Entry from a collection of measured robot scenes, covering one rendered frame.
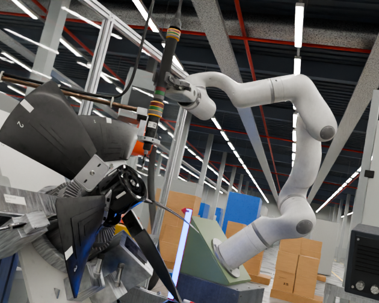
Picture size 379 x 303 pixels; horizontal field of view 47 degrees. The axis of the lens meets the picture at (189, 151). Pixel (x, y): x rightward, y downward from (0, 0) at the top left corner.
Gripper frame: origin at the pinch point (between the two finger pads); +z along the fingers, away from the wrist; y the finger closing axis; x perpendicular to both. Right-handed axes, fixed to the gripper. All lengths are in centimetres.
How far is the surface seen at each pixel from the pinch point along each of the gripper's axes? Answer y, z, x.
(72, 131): 6.4, 24.9, -24.8
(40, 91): 12.1, 33.4, -17.2
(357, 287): -61, -31, -49
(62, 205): -12, 40, -43
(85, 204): -10, 32, -42
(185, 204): 378, -705, -18
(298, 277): 127, -743, -108
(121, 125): 16.5, -5.6, -15.0
